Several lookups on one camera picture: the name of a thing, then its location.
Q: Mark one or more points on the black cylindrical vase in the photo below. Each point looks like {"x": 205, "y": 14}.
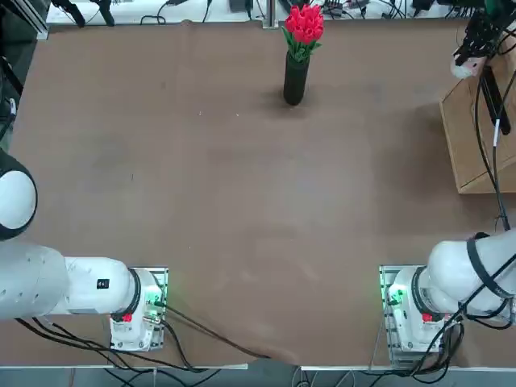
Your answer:
{"x": 296, "y": 84}

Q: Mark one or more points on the black usb hub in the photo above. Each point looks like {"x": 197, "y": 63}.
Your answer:
{"x": 334, "y": 10}

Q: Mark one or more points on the black tripod leg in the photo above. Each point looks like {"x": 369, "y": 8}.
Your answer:
{"x": 74, "y": 12}
{"x": 105, "y": 14}

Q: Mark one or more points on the black stand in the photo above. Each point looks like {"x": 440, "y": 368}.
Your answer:
{"x": 12, "y": 78}

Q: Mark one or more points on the aluminium rail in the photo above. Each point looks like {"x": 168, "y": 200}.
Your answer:
{"x": 42, "y": 28}

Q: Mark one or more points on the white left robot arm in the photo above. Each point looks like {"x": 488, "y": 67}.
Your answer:
{"x": 80, "y": 286}

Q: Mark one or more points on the black metal hanger bar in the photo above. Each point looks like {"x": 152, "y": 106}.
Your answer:
{"x": 498, "y": 101}

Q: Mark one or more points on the grey metal post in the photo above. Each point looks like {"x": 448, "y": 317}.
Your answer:
{"x": 271, "y": 14}

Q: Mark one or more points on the red tulip bouquet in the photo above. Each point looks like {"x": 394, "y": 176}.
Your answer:
{"x": 304, "y": 24}

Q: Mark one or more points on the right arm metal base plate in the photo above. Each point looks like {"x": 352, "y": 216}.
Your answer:
{"x": 389, "y": 338}

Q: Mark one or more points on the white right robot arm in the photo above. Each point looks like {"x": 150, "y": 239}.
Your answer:
{"x": 447, "y": 266}

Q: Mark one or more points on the black power adapter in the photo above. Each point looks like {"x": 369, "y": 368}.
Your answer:
{"x": 241, "y": 5}
{"x": 423, "y": 4}

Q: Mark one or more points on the pink plush doll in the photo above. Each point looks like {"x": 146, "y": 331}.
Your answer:
{"x": 463, "y": 71}

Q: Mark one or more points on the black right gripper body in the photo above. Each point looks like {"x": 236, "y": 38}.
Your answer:
{"x": 495, "y": 14}

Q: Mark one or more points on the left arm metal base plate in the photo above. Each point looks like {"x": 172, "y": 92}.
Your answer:
{"x": 162, "y": 278}

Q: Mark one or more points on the silver table edge strip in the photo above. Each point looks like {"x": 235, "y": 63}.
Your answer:
{"x": 161, "y": 366}
{"x": 342, "y": 367}

